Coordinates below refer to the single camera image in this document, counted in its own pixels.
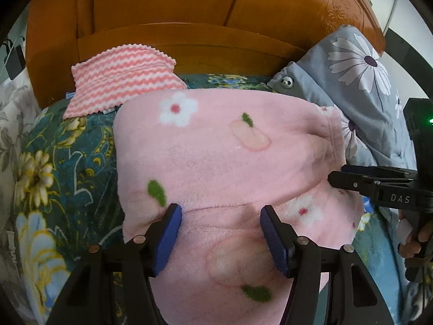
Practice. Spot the grey-blue daisy print duvet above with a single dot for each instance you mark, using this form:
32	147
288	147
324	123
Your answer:
314	84

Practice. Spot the person's right hand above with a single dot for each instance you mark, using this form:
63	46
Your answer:
411	247

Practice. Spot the black charger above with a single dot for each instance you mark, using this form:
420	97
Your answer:
15	62

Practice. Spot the wooden carved headboard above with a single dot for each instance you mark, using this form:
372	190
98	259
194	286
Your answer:
169	6

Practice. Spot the white wardrobe with black band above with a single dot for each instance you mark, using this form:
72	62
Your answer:
406	50

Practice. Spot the pink white striped cloth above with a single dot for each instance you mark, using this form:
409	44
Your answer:
118	74

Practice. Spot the small panda button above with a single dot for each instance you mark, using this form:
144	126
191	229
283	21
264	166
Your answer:
287	82

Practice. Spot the grey floral fabric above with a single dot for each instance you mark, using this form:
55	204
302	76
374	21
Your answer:
13	125

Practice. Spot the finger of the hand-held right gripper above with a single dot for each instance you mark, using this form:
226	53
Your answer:
351	182
379	171

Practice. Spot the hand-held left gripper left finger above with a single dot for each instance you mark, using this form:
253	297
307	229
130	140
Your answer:
167	237

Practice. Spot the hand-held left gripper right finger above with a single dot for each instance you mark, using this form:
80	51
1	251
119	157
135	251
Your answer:
275	240

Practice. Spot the pink floral fleece garment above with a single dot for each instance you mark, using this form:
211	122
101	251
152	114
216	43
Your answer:
220	162

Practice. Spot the teal floral bedsheet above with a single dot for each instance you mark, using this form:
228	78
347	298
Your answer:
67	193

